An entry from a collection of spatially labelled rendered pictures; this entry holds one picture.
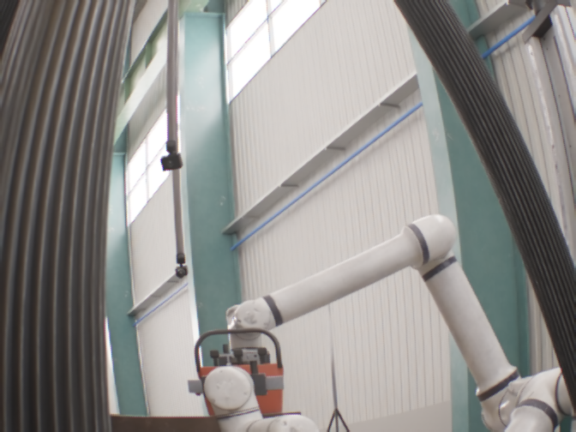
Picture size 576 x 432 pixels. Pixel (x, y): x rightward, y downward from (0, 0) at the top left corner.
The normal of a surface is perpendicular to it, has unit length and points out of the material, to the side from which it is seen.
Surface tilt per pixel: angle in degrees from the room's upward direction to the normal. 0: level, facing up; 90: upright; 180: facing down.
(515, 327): 90
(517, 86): 90
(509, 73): 90
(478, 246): 90
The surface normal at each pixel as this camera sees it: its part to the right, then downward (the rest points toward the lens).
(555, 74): -0.98, 0.04
